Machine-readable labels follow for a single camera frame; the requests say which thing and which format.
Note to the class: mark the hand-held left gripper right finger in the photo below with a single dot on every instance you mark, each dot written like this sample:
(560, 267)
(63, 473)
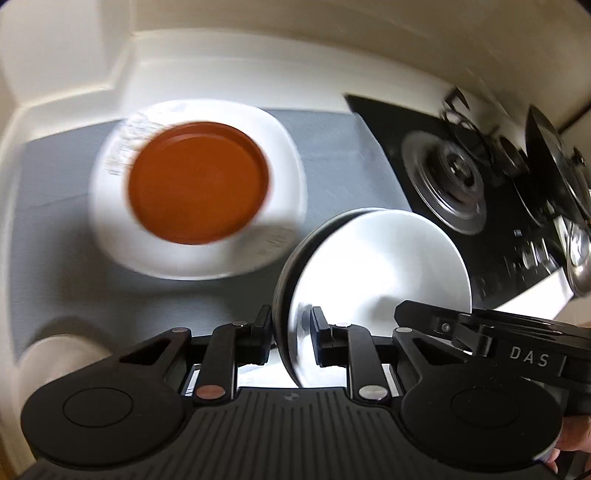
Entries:
(318, 342)

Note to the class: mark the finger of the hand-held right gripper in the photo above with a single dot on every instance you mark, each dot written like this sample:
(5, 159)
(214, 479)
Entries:
(434, 321)

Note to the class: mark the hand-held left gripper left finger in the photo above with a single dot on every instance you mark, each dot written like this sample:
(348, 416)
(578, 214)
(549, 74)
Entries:
(264, 344)

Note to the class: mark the white plate with dark rim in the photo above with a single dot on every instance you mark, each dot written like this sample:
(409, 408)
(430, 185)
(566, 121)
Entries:
(378, 258)

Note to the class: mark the white square floral plate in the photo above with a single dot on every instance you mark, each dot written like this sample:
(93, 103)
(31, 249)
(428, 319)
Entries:
(288, 184)

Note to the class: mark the round orange plate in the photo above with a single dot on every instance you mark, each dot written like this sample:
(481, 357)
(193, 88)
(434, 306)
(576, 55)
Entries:
(198, 184)

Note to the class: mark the person's right hand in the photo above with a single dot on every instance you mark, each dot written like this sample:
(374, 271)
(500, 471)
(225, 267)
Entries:
(577, 434)

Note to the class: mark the stove knob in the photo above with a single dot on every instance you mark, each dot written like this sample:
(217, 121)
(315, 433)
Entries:
(528, 254)
(545, 254)

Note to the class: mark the stainless steel lid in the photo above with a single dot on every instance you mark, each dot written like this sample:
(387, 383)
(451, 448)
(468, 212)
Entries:
(579, 258)

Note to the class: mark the silver ringed stove burner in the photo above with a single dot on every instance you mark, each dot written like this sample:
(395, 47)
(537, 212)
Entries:
(445, 184)

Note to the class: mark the black glass gas stove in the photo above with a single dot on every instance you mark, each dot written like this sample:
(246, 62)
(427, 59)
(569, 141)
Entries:
(385, 121)

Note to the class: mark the black pan support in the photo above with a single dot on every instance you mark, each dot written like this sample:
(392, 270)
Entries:
(461, 115)

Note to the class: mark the grey mat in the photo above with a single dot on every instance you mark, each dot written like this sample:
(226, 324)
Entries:
(55, 230)

